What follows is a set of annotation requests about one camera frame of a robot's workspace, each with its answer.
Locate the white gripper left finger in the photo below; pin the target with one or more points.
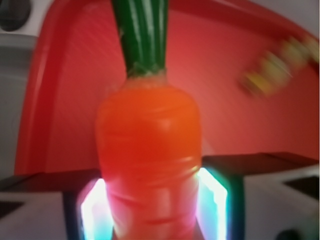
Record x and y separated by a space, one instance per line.
70 205

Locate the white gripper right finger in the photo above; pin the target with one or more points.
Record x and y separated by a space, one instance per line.
261 196

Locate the orange toy carrot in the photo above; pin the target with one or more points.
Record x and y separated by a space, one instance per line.
148 134

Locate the red plastic tray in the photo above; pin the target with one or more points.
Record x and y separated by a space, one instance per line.
78 61

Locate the multicolour braided rope toy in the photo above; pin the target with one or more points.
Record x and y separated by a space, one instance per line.
275 68

